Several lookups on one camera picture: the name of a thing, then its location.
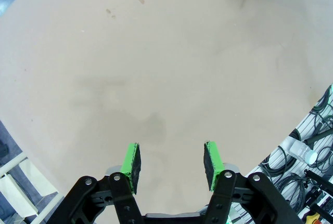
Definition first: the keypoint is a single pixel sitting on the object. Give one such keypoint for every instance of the clear plastic water bottle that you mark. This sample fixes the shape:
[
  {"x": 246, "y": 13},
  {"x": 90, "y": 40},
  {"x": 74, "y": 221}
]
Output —
[{"x": 303, "y": 152}]

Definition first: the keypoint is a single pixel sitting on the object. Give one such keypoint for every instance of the yellow emergency stop button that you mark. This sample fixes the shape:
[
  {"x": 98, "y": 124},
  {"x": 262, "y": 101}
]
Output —
[{"x": 313, "y": 215}]

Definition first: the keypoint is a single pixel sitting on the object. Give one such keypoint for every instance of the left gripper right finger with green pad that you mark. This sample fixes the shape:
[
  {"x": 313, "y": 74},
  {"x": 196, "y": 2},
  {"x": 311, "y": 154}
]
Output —
[{"x": 221, "y": 187}]

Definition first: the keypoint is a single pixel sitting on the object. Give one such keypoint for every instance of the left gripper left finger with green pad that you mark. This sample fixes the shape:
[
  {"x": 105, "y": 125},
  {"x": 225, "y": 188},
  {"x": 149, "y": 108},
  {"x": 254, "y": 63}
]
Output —
[{"x": 125, "y": 182}]

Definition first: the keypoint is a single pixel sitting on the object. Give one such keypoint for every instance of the black tube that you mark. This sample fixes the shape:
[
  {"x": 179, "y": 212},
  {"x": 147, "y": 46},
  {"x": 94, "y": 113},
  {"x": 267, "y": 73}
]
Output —
[{"x": 320, "y": 137}]

